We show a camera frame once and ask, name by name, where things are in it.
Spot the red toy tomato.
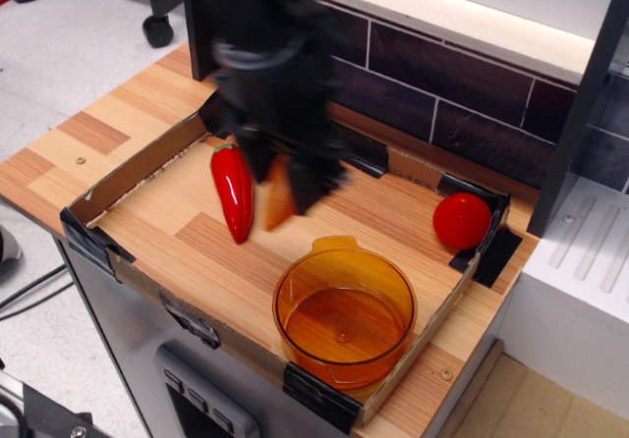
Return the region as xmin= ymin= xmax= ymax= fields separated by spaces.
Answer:
xmin=432 ymin=192 xmax=492 ymax=249

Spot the black metal bracket with bolt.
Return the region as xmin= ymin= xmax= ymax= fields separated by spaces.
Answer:
xmin=1 ymin=362 xmax=109 ymax=438

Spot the dark grey vertical post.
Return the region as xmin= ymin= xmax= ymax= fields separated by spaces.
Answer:
xmin=528 ymin=0 xmax=628 ymax=238

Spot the cardboard fence with black tape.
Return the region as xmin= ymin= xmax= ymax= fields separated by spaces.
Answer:
xmin=61 ymin=100 xmax=531 ymax=437

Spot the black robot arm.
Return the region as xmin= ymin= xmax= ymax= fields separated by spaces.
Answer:
xmin=202 ymin=0 xmax=347 ymax=215

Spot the black floor cable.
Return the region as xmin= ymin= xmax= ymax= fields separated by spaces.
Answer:
xmin=0 ymin=263 xmax=75 ymax=322

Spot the white toy sink drainboard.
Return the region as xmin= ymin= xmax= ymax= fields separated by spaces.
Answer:
xmin=524 ymin=178 xmax=628 ymax=326

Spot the orange toy carrot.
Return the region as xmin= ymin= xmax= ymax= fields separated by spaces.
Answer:
xmin=263 ymin=155 xmax=299 ymax=231

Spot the transparent orange plastic pot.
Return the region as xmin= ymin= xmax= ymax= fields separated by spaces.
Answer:
xmin=272 ymin=236 xmax=417 ymax=392

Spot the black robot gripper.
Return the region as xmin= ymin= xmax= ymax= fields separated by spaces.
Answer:
xmin=212 ymin=30 xmax=348 ymax=215

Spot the red toy chili pepper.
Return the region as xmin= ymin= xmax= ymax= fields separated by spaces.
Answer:
xmin=209 ymin=142 xmax=254 ymax=245

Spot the black office chair caster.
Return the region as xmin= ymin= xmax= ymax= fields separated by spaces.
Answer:
xmin=143 ymin=0 xmax=183 ymax=48

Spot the grey toy oven control panel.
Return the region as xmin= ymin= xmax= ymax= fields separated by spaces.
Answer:
xmin=154 ymin=346 xmax=261 ymax=438

